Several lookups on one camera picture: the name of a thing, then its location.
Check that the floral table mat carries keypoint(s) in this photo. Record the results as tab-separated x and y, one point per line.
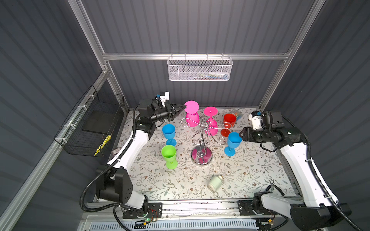
245	173

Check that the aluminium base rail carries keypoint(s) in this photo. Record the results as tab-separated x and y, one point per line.
198	209

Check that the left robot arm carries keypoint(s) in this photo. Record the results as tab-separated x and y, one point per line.
114	183

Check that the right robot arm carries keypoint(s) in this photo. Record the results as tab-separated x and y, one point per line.
319	207

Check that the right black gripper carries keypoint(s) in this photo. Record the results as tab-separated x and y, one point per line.
246	134

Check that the white mesh wall basket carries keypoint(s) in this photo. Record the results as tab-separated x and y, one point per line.
199	68

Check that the green wine glass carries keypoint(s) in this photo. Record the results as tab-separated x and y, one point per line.
169	154

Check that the pink wine glass right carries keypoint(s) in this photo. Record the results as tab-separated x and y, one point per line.
212	124

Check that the yellow black striped tool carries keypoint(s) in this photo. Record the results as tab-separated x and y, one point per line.
102	145

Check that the blue wine glass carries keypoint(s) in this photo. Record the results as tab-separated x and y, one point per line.
233	142
169	134

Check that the chrome wine glass rack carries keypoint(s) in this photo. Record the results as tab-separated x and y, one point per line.
201	154

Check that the pack of coloured markers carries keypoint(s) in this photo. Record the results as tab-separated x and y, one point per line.
238	115

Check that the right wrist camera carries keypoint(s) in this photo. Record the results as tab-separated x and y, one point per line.
256	120

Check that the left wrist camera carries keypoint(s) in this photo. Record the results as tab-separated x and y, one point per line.
162	98

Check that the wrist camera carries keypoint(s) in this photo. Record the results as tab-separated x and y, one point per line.
256	120
162	98

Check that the black wire wall basket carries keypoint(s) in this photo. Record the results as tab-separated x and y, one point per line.
98	115

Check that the pink wine glass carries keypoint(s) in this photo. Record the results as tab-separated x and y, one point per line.
212	124
192	117

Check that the red wine glass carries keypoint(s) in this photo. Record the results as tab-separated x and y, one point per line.
228	122

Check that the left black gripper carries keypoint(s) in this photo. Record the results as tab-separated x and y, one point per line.
169	107

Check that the pink wine glass left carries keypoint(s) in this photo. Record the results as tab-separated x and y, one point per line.
192	117

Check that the pliers black handles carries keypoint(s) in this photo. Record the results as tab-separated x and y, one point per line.
272	186

